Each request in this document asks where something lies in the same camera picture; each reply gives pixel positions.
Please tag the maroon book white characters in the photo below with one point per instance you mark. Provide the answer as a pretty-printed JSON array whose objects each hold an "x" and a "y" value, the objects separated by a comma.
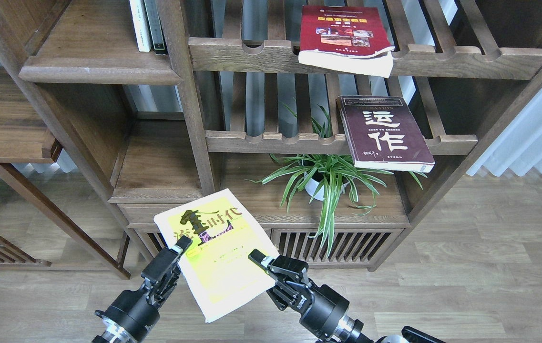
[{"x": 383, "y": 134}]

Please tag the dark wooden bookshelf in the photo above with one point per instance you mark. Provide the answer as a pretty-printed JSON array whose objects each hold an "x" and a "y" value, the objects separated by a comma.
[{"x": 153, "y": 131}]

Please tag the dark green upright book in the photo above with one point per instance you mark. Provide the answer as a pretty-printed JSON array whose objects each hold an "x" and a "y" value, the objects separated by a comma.
[{"x": 157, "y": 35}]

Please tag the green spider plant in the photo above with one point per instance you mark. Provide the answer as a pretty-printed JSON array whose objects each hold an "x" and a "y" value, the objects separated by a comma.
[{"x": 361, "y": 182}]

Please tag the white upright book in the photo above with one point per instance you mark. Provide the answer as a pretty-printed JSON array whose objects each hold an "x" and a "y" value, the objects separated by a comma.
[{"x": 141, "y": 26}]

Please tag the white plant pot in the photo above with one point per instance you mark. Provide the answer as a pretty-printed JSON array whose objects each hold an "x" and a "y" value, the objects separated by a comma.
[{"x": 318, "y": 186}]

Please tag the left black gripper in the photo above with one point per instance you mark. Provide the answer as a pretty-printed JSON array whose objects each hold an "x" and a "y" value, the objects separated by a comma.
[{"x": 133, "y": 314}]

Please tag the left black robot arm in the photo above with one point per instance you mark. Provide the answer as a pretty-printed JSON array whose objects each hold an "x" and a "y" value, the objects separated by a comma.
[{"x": 132, "y": 315}]

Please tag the yellow green book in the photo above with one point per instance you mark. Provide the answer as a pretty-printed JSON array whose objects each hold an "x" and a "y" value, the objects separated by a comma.
[{"x": 216, "y": 266}]

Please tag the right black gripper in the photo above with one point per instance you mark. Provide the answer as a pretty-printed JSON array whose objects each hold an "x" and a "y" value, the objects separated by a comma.
[{"x": 322, "y": 310}]

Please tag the red book on top shelf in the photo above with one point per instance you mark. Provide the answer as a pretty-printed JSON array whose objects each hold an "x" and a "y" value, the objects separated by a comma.
[{"x": 345, "y": 39}]

